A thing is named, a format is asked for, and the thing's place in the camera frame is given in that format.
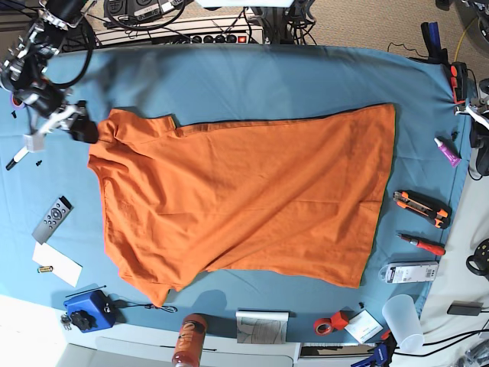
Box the translucent plastic cup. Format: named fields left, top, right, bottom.
left=382, top=294, right=425, bottom=353

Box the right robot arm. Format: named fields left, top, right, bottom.
left=1, top=1, right=99, bottom=144

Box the blue black table clamp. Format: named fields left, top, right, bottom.
left=421, top=21, right=449, bottom=65

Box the orange black utility knife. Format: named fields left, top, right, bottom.
left=393, top=190, right=452, bottom=229

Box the orange black table clamp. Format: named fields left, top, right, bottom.
left=450, top=62, right=468, bottom=105

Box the white paper card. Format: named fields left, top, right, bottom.
left=32, top=242, right=83, bottom=287

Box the grey notebook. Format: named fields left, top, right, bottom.
left=235, top=310, right=289, bottom=345

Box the purple glue tube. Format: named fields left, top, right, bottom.
left=434, top=138, right=461, bottom=167

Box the blue box with knob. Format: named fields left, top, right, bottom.
left=63, top=290, right=116, bottom=333

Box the grey remote control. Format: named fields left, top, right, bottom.
left=32, top=196, right=73, bottom=244

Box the lanyard with carabiner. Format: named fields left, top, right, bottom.
left=113, top=300, right=179, bottom=314

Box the gold AA battery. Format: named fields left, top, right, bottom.
left=37, top=266, right=53, bottom=274

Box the black white marker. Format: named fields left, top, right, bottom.
left=5, top=147, right=29, bottom=171

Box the red screwdriver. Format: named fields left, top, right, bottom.
left=397, top=233, right=446, bottom=256

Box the purple tape roll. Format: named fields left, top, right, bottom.
left=10, top=95, right=25, bottom=110

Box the packaged bit set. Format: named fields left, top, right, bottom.
left=378, top=261, right=439, bottom=284

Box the black zip tie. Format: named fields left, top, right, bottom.
left=65, top=284, right=107, bottom=298

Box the white paper leaflet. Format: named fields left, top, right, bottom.
left=345, top=310, right=383, bottom=344

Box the red plastic block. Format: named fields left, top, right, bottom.
left=331, top=310, right=349, bottom=330

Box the orange t-shirt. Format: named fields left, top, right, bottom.
left=88, top=104, right=396, bottom=306

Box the black power strip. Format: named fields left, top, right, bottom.
left=182, top=32, right=264, bottom=44

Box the blue bar clamp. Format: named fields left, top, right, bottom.
left=351, top=330, right=397, bottom=367

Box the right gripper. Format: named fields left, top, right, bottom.
left=13, top=83, right=99, bottom=144

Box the orange drink bottle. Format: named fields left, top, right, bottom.
left=172, top=313, right=208, bottom=367

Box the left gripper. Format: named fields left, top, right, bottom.
left=455, top=78, right=488, bottom=148

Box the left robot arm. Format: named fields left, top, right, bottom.
left=454, top=1, right=488, bottom=147

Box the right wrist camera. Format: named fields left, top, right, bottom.
left=24, top=134, right=44, bottom=153

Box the red tape roll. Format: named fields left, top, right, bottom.
left=313, top=318, right=335, bottom=336

